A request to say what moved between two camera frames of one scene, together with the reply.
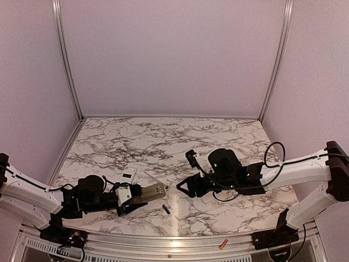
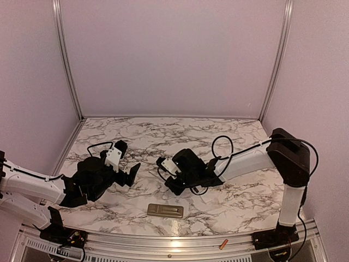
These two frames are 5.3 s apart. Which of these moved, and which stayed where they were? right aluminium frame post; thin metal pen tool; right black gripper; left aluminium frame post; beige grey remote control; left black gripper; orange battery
Moved: left black gripper; thin metal pen tool; right black gripper; beige grey remote control
Stayed: left aluminium frame post; right aluminium frame post; orange battery
